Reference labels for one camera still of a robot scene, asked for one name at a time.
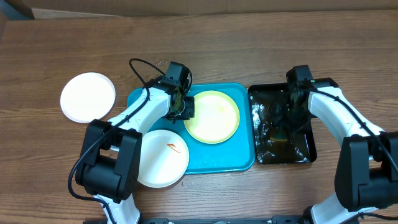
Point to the blue serving tray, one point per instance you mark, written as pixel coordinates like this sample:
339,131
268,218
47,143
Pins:
235,154

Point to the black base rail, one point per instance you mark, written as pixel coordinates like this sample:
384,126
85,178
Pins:
278,219

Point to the green yellow sponge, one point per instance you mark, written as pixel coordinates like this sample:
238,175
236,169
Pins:
279,135

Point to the white front plate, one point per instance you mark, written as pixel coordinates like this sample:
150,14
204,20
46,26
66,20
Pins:
164,159

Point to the black water tray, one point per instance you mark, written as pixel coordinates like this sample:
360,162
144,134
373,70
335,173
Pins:
300,148

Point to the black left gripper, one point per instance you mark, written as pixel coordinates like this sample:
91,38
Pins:
189,112

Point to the yellow-green plate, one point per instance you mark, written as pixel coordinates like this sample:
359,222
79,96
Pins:
216,117

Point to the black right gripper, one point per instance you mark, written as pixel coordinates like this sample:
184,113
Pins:
281,121

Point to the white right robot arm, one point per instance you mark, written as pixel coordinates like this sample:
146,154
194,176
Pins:
366,174

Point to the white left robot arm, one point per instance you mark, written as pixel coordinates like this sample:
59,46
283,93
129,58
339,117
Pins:
108,166

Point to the white plate with sauce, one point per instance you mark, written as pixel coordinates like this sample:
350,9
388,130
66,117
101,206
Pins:
87,96

